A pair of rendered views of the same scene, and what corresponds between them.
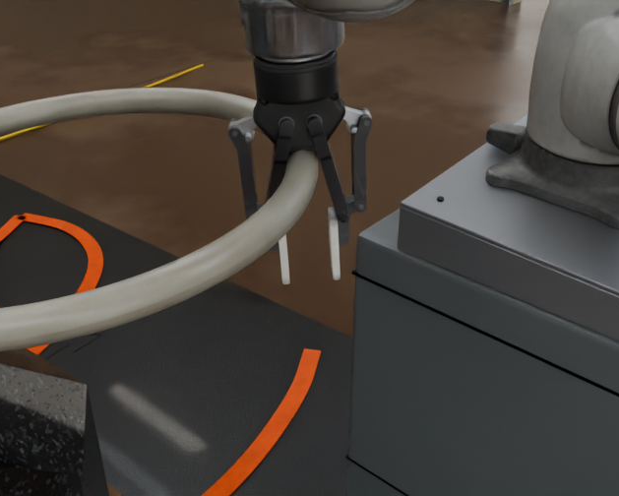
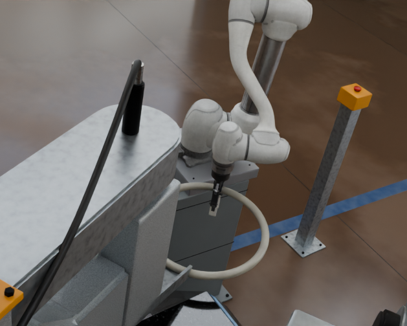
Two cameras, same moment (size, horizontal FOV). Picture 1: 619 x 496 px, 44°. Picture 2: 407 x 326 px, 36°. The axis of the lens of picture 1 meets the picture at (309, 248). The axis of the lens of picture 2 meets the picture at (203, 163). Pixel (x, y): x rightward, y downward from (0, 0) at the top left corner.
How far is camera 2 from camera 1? 2.42 m
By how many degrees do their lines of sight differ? 65
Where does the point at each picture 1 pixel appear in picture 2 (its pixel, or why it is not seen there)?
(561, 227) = not seen: hidden behind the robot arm
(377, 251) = (184, 200)
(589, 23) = (213, 125)
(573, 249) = not seen: hidden behind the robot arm
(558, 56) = (206, 133)
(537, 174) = (198, 159)
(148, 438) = not seen: outside the picture
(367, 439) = (174, 253)
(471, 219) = (204, 178)
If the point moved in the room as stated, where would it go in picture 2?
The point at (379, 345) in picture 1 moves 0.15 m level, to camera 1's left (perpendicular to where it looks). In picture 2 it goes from (181, 224) to (171, 245)
